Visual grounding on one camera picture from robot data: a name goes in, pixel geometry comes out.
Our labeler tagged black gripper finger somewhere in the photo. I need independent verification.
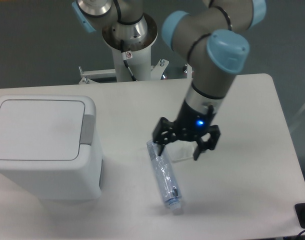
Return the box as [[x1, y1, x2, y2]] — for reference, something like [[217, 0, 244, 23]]
[[193, 125, 221, 161], [152, 117, 183, 156]]

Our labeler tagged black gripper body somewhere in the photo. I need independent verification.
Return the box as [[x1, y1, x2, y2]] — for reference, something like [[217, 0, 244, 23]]
[[174, 100, 215, 142]]

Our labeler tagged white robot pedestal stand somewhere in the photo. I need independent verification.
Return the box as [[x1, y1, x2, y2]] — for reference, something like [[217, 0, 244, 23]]
[[78, 12, 195, 85]]

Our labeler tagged crumpled white plastic bag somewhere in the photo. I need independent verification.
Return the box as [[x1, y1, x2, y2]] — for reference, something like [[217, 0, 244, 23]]
[[166, 141, 195, 163]]

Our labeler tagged clear plastic water bottle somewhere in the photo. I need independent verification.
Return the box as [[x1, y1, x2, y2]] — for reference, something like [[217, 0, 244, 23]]
[[146, 140, 184, 216]]

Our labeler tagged black pedestal cable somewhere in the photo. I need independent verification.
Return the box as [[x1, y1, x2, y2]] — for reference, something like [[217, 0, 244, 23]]
[[120, 39, 138, 82]]

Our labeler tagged white push-top trash can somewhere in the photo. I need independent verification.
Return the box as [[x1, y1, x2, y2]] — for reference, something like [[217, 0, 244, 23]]
[[0, 94, 103, 201]]

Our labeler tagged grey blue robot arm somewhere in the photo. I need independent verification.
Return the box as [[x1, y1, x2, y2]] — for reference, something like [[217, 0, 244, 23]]
[[72, 0, 267, 160]]

